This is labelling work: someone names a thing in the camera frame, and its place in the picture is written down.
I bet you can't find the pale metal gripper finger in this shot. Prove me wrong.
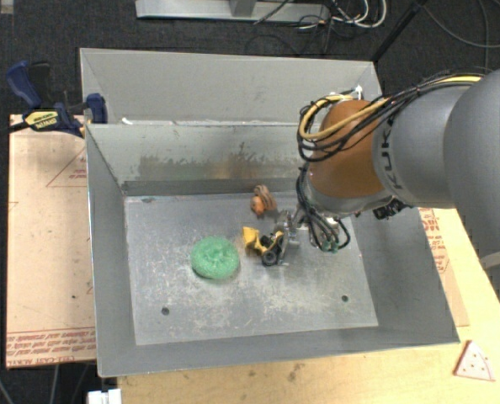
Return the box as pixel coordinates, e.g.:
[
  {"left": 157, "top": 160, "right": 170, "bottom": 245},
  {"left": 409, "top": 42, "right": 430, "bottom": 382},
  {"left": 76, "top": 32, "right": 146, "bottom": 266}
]
[
  {"left": 273, "top": 213, "right": 294, "bottom": 237},
  {"left": 276, "top": 232, "right": 301, "bottom": 266}
]

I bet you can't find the yellow and black toy vehicle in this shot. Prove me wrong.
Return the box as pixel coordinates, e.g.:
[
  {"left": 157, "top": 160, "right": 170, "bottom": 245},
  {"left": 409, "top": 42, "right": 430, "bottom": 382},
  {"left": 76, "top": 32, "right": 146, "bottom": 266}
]
[{"left": 242, "top": 225, "right": 285, "bottom": 268}]

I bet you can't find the orange-brown toy animal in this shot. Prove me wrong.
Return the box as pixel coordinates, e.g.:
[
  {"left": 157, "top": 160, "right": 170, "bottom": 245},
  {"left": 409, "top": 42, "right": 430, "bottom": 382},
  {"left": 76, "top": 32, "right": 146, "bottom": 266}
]
[{"left": 250, "top": 184, "right": 278, "bottom": 218}]

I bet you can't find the grey metal bin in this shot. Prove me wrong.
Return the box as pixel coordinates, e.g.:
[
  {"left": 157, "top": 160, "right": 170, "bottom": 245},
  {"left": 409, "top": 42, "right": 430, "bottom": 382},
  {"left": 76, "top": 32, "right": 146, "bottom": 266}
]
[{"left": 79, "top": 47, "right": 461, "bottom": 379}]

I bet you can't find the green round scrubber sponge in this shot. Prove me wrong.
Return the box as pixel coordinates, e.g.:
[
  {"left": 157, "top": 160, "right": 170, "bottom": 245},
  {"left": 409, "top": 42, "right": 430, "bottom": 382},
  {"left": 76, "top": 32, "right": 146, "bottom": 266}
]
[{"left": 190, "top": 235, "right": 241, "bottom": 280}]

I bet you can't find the pink triangular sanding pad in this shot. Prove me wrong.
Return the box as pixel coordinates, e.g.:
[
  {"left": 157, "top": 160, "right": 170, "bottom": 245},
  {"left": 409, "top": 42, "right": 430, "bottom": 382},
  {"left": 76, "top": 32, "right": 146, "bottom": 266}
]
[{"left": 453, "top": 339, "right": 497, "bottom": 382}]

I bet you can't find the brown cardboard board, red print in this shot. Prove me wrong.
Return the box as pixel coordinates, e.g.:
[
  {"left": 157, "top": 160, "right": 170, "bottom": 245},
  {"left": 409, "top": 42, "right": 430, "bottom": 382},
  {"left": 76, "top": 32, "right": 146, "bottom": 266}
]
[{"left": 5, "top": 114, "right": 471, "bottom": 369}]

